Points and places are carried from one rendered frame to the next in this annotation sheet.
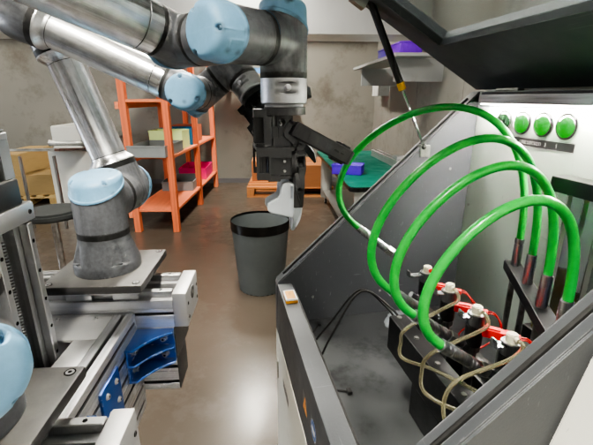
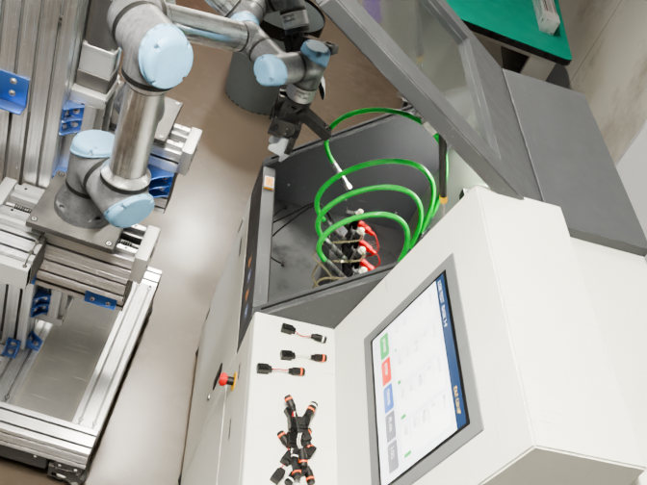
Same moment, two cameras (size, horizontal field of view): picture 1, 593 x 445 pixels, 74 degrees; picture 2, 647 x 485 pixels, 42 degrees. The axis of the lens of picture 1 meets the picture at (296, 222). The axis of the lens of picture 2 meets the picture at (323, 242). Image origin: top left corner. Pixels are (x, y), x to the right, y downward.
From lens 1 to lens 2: 1.64 m
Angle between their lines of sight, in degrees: 23
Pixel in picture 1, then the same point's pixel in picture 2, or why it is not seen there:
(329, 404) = (263, 266)
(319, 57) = not seen: outside the picture
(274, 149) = (283, 121)
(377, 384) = (303, 267)
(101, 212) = not seen: hidden behind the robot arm
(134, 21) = (229, 46)
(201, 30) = (262, 72)
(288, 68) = (305, 87)
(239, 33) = (280, 80)
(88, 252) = not seen: hidden behind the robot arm
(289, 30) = (313, 71)
